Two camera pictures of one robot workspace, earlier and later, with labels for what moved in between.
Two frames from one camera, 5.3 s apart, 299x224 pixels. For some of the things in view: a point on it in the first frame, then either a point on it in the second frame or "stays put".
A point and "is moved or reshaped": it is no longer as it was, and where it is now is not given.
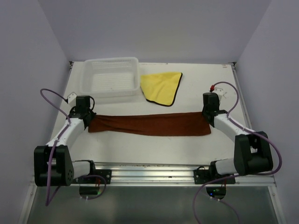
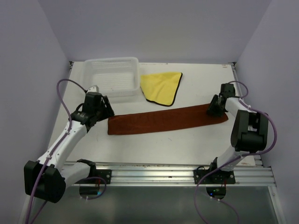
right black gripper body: (203, 111) → (214, 108)
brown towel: (150, 124) is moved or reshaped
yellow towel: (160, 88) stays put
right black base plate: (202, 176) stays put
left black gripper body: (92, 114) → (97, 113)
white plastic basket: (109, 77) stays put
